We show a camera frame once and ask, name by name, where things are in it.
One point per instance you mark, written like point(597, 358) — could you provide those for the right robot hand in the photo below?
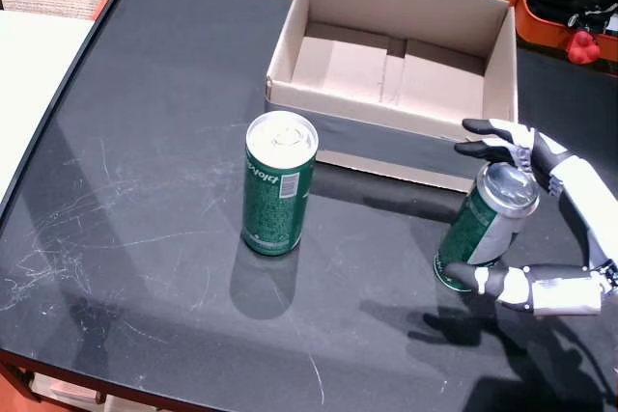
point(591, 209)

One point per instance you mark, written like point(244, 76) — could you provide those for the green soda can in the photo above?
point(275, 209)
point(478, 228)

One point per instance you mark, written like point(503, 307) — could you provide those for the open cardboard box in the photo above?
point(386, 146)

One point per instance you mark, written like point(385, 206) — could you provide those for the red rubber toy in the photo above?
point(584, 47)

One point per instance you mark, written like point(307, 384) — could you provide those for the orange utility cart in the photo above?
point(541, 31)

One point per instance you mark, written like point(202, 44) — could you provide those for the white shelf board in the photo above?
point(67, 390)

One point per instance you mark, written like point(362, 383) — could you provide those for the white side table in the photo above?
point(34, 74)

